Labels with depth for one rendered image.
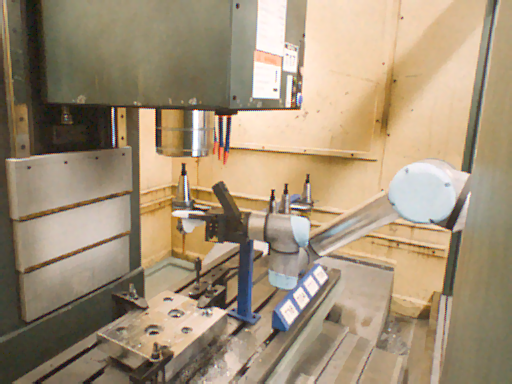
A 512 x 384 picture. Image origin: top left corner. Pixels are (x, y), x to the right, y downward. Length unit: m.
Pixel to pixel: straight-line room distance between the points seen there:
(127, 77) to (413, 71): 1.24
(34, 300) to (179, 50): 0.90
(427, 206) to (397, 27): 1.17
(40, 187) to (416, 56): 1.52
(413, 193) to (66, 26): 0.95
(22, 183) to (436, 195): 1.04
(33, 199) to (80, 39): 0.49
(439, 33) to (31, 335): 1.85
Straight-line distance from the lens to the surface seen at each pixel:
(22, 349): 1.46
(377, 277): 1.97
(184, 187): 1.07
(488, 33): 1.88
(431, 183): 0.84
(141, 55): 0.99
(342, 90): 1.91
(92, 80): 1.11
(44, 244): 1.34
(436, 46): 1.88
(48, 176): 1.29
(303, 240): 1.01
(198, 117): 0.99
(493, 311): 0.20
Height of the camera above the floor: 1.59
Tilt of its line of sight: 11 degrees down
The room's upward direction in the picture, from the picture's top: 1 degrees clockwise
